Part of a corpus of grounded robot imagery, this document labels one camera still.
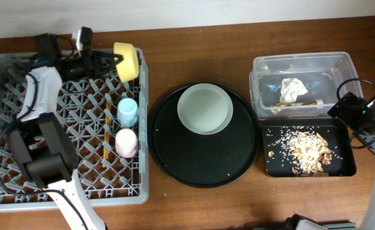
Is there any light grey plate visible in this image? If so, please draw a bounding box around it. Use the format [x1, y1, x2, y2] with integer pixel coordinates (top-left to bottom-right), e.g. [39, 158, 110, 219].
[177, 83, 234, 135]

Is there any food scraps and rice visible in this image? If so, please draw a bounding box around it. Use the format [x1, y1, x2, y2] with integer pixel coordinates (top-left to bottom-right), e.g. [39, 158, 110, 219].
[265, 126, 343, 176]

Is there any clear plastic bin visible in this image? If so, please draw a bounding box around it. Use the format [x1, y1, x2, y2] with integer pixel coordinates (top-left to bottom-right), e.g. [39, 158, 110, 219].
[249, 52, 358, 120]

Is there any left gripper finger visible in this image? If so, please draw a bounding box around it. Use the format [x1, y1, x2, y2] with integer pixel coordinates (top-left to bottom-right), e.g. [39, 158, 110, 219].
[91, 50, 123, 61]
[93, 61, 121, 76]

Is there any round black tray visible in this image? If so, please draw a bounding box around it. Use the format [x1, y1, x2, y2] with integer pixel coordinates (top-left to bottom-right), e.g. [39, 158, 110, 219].
[148, 86, 261, 188]

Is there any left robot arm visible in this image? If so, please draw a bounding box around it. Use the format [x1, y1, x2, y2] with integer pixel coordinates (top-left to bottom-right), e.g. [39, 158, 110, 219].
[4, 27, 123, 229]

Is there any yellow bowl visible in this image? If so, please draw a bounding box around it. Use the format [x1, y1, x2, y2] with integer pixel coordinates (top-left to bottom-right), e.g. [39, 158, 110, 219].
[113, 42, 139, 82]

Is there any gold snack wrapper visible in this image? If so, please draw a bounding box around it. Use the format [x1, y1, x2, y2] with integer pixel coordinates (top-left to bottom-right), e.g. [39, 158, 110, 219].
[270, 100, 323, 114]

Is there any wooden chopstick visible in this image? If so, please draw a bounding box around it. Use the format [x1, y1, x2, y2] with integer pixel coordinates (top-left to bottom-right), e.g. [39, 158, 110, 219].
[103, 100, 111, 160]

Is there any white tissue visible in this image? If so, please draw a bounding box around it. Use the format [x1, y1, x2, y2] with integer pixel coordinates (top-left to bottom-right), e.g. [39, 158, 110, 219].
[279, 78, 308, 103]

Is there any black rectangular tray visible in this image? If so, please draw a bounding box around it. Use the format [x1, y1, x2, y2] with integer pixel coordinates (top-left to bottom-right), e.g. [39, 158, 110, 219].
[261, 118, 356, 176]

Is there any pink cup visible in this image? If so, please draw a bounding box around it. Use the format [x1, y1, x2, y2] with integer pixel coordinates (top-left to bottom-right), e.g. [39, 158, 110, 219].
[115, 128, 139, 158]

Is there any blue cup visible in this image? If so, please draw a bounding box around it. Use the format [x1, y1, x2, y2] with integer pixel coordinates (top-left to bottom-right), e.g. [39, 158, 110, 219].
[117, 98, 139, 127]

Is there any grey dishwasher rack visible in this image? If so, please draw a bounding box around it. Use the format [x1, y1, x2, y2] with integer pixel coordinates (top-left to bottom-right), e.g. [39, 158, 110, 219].
[0, 53, 149, 213]

